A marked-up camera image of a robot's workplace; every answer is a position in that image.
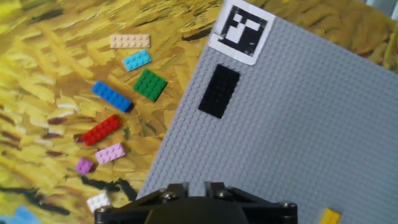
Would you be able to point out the green Lego plate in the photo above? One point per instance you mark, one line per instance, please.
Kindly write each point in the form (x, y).
(150, 85)

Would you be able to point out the light blue Lego plate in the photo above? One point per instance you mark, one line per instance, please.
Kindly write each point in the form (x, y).
(136, 60)

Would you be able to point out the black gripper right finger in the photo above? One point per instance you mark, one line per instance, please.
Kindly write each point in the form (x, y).
(270, 213)

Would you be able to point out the yellow Lego brick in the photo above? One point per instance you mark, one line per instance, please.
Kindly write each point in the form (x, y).
(329, 216)

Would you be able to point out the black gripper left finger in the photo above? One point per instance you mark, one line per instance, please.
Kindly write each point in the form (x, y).
(130, 213)

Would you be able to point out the grey Lego baseplate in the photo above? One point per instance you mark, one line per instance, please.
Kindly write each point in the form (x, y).
(295, 124)

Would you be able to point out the small purple Lego brick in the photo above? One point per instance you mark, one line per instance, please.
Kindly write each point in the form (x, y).
(84, 166)

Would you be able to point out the tan Lego plate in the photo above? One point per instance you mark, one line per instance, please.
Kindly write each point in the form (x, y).
(130, 41)

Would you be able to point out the blue Lego brick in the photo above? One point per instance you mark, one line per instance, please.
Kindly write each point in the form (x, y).
(112, 96)

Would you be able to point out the black white ArUco marker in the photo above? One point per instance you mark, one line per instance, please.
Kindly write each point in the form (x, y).
(242, 31)

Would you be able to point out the white Lego brick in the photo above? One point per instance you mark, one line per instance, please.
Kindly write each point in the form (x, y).
(98, 202)

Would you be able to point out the black Lego plate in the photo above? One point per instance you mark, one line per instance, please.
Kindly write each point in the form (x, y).
(219, 91)

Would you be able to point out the pink Lego brick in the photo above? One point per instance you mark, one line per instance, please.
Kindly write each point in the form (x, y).
(110, 153)

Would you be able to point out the red Lego brick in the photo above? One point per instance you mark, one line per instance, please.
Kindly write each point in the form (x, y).
(100, 130)

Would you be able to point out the Van Gogh print cloth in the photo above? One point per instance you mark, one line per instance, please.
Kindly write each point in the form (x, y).
(46, 77)

